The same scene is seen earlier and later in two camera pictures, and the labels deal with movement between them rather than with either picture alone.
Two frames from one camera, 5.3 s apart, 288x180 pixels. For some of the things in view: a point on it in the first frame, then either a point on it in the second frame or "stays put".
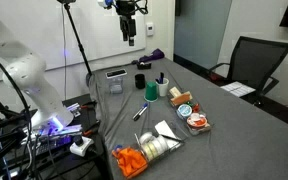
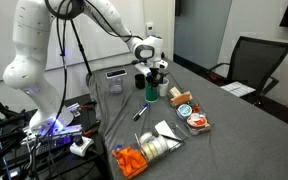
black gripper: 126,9 to 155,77
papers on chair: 238,88 stays put
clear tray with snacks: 188,112 stays put
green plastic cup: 151,94 stays put
